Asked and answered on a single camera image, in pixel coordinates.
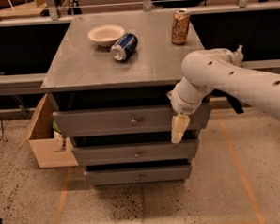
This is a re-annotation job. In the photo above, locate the grey drawer cabinet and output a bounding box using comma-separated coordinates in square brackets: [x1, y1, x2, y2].
[47, 14, 210, 174]

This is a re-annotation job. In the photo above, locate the grey drawer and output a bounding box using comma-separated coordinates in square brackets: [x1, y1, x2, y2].
[72, 139, 199, 166]
[84, 164, 191, 186]
[52, 102, 214, 139]

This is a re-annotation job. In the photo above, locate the blue soda can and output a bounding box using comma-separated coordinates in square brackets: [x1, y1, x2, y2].
[110, 33, 138, 61]

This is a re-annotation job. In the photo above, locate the cardboard box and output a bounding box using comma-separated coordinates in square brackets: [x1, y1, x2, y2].
[19, 94, 78, 168]

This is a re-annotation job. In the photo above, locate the grey middle drawer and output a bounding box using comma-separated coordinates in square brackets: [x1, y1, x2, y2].
[72, 139, 199, 166]

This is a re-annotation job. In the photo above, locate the gold drink can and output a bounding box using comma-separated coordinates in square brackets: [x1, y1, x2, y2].
[171, 8, 191, 45]

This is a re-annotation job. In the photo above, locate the green item in box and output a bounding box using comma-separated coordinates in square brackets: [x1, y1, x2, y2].
[52, 120, 61, 134]

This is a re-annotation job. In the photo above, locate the grey top drawer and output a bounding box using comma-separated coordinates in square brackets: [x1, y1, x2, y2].
[52, 102, 214, 139]

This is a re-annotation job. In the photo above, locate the white bowl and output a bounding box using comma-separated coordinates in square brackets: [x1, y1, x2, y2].
[88, 24, 125, 47]

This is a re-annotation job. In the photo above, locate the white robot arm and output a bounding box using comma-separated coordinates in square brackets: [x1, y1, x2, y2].
[168, 48, 280, 144]

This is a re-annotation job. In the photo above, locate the clear sanitizer bottle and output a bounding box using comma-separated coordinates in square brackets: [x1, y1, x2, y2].
[234, 44, 243, 67]

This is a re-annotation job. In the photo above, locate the grey metal railing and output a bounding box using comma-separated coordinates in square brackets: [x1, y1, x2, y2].
[0, 0, 280, 97]

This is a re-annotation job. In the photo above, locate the grey bottom drawer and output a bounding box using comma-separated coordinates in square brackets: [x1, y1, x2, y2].
[84, 164, 191, 186]

